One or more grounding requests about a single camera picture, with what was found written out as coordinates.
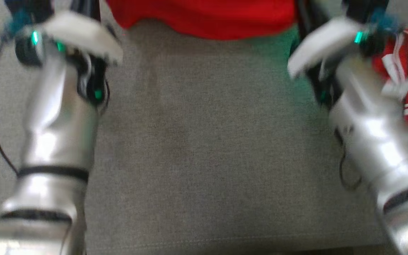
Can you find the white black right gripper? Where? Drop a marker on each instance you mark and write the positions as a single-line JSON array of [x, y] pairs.
[[324, 42]]

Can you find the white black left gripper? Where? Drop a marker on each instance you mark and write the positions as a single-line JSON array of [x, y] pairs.
[[83, 35]]

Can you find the red mesh basketball shorts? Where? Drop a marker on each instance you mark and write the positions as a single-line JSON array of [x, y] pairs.
[[204, 16]]

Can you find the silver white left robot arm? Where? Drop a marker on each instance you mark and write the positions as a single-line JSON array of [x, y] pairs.
[[55, 141]]

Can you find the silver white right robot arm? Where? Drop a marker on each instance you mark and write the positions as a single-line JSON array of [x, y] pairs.
[[374, 134]]

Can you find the large grey sofa chaise seat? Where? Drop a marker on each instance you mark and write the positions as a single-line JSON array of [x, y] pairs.
[[204, 148]]

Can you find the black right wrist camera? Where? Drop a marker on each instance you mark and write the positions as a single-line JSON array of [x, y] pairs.
[[377, 32]]

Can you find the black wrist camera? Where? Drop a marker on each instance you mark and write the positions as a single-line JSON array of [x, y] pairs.
[[27, 49], [377, 32]]

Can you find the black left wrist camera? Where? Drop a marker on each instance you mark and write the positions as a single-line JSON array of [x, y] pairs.
[[27, 49]]

